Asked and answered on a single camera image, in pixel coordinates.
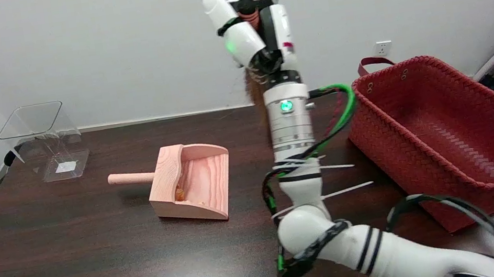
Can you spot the orange crumbs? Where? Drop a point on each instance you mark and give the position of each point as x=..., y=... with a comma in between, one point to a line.
x=180, y=194

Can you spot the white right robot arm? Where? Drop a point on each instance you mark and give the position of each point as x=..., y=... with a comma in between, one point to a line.
x=291, y=127

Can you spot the small brown bristle broom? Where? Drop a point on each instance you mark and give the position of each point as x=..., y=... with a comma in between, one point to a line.
x=254, y=91

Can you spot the light wooden dustpan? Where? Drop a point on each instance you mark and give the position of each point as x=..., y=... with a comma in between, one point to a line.
x=200, y=183

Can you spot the white wall outlet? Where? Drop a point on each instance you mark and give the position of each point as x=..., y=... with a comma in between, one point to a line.
x=383, y=48

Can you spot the clear acrylic container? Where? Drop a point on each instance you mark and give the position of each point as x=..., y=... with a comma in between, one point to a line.
x=46, y=137

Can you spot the red-brown woven storage basket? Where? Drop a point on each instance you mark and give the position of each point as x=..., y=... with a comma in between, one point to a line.
x=445, y=139

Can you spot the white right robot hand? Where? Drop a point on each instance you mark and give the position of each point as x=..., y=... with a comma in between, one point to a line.
x=242, y=37

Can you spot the white paper label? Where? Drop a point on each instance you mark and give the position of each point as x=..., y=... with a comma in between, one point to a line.
x=65, y=167

